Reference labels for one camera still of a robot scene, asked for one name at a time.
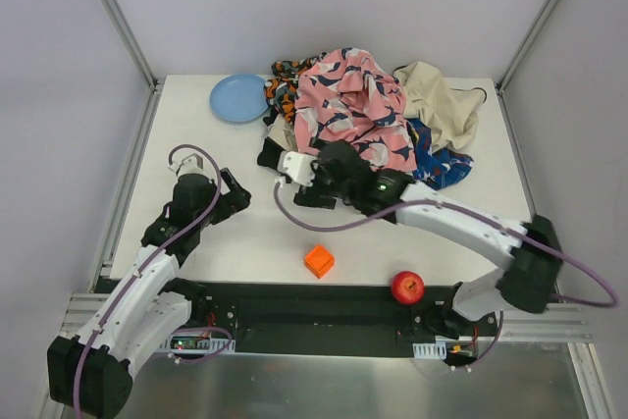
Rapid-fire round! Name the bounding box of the left aluminium frame post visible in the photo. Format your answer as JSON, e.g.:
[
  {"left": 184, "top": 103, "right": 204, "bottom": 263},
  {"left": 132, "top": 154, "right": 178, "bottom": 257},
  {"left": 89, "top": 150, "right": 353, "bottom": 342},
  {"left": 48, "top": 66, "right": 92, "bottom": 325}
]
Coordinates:
[{"left": 100, "top": 0, "right": 159, "bottom": 90}]

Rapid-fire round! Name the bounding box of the aluminium frame post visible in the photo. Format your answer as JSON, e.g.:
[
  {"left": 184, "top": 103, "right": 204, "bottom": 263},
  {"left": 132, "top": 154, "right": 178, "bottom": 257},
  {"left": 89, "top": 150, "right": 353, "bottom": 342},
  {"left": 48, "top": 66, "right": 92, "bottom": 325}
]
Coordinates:
[
  {"left": 497, "top": 0, "right": 561, "bottom": 96},
  {"left": 100, "top": 0, "right": 159, "bottom": 90}
]

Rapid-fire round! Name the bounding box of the right aluminium frame post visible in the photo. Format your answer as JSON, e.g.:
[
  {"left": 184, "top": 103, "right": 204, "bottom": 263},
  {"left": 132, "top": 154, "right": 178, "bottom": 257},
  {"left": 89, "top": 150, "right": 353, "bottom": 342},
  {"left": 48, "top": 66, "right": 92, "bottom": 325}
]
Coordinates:
[{"left": 497, "top": 0, "right": 561, "bottom": 96}]

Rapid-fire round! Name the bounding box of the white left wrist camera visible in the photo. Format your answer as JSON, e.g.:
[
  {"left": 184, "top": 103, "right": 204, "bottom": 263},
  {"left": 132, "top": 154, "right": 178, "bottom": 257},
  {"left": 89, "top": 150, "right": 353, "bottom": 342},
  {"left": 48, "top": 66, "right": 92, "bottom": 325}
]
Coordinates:
[{"left": 169, "top": 153, "right": 204, "bottom": 178}]

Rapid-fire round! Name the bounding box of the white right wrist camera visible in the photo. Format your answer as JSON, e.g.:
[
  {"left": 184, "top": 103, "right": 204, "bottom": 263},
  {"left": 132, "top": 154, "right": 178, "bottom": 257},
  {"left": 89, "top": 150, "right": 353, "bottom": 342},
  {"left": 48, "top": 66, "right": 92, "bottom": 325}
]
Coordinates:
[{"left": 277, "top": 151, "right": 316, "bottom": 187}]

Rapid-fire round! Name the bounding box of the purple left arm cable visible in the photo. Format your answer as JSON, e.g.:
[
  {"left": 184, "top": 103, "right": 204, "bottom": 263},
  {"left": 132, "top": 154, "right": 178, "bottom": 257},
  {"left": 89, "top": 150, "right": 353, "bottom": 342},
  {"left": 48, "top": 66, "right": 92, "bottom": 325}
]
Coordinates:
[{"left": 73, "top": 143, "right": 235, "bottom": 418}]

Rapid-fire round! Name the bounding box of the blue plate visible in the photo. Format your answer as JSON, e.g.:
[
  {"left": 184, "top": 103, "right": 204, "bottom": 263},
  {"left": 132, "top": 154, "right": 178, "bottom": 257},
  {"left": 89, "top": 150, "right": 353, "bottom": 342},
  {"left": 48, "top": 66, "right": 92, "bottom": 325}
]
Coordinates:
[{"left": 209, "top": 74, "right": 269, "bottom": 124}]

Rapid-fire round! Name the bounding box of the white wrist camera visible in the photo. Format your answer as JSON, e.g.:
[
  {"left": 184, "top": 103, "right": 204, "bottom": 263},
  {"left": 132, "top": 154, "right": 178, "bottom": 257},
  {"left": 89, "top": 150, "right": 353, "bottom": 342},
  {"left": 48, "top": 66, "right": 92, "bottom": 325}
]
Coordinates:
[
  {"left": 169, "top": 153, "right": 204, "bottom": 178},
  {"left": 277, "top": 151, "right": 316, "bottom": 187}
]

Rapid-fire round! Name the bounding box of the right aluminium table rail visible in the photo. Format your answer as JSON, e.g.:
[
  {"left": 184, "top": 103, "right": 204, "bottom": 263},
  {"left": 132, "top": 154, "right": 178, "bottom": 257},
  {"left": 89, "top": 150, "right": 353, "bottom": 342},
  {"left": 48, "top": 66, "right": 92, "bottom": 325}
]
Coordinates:
[{"left": 496, "top": 89, "right": 565, "bottom": 302}]

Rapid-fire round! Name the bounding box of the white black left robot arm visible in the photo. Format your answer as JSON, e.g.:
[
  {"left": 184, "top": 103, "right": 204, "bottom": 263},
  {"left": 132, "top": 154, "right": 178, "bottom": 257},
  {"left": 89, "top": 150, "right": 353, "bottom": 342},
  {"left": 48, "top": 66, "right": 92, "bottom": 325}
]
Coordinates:
[{"left": 47, "top": 169, "right": 251, "bottom": 418}]

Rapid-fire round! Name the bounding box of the black cloth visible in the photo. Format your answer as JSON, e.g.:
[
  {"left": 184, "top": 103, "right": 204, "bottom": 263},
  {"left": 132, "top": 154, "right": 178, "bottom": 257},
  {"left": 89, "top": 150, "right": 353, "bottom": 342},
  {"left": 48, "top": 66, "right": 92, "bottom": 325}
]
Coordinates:
[{"left": 256, "top": 137, "right": 288, "bottom": 174}]

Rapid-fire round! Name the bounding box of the pink shark print cloth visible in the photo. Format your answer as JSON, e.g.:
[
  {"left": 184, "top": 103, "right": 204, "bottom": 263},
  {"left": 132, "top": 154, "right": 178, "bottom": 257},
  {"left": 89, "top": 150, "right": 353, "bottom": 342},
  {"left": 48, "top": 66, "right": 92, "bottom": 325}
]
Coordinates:
[{"left": 294, "top": 48, "right": 417, "bottom": 174}]

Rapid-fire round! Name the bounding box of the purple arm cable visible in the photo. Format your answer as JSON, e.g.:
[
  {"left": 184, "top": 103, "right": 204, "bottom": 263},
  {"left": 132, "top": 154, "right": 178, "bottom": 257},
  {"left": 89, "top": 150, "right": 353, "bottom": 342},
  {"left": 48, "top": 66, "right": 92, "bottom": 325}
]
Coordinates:
[
  {"left": 73, "top": 143, "right": 235, "bottom": 418},
  {"left": 272, "top": 178, "right": 620, "bottom": 374}
]

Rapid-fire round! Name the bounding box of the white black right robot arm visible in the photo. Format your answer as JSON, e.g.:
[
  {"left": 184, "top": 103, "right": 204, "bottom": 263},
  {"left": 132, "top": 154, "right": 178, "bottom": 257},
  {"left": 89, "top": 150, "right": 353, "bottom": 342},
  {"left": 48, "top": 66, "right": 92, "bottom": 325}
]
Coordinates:
[{"left": 278, "top": 141, "right": 562, "bottom": 340}]

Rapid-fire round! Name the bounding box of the orange cube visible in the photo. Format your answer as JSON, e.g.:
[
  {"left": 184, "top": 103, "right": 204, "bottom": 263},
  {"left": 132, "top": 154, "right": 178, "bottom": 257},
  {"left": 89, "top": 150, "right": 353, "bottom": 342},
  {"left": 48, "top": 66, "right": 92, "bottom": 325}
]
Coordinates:
[{"left": 303, "top": 244, "right": 336, "bottom": 279}]

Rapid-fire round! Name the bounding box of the red apple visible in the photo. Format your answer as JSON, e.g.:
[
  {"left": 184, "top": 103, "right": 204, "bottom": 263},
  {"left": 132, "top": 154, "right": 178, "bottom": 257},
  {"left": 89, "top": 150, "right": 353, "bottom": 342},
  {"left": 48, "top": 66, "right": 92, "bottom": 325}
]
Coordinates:
[{"left": 391, "top": 271, "right": 425, "bottom": 305}]

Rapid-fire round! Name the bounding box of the beige zippered cloth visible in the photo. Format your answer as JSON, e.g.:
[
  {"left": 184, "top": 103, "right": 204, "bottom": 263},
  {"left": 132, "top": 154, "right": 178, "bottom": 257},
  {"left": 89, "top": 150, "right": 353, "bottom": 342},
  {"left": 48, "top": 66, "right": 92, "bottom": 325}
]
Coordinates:
[{"left": 392, "top": 61, "right": 488, "bottom": 151}]

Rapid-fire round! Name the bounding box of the orange camouflage cloth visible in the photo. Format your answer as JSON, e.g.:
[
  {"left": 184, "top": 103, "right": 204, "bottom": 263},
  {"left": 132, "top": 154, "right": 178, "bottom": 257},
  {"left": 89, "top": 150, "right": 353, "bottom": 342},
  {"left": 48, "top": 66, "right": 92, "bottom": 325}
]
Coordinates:
[{"left": 263, "top": 52, "right": 327, "bottom": 125}]

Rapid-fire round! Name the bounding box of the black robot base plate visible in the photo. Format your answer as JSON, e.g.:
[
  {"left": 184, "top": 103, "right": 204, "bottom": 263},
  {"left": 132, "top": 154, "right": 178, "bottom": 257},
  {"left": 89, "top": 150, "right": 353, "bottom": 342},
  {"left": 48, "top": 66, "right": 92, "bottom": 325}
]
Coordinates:
[{"left": 164, "top": 279, "right": 452, "bottom": 358}]

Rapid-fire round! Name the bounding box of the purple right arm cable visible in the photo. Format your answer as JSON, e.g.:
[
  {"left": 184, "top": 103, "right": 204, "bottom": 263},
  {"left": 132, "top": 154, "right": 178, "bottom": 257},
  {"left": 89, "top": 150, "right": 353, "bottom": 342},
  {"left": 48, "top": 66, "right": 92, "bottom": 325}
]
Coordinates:
[{"left": 272, "top": 178, "right": 620, "bottom": 374}]

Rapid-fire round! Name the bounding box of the blue white red cloth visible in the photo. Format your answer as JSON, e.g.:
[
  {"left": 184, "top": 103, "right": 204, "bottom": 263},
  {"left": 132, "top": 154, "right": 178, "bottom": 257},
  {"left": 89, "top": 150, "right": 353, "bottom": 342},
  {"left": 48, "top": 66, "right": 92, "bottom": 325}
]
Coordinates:
[{"left": 407, "top": 119, "right": 474, "bottom": 190}]

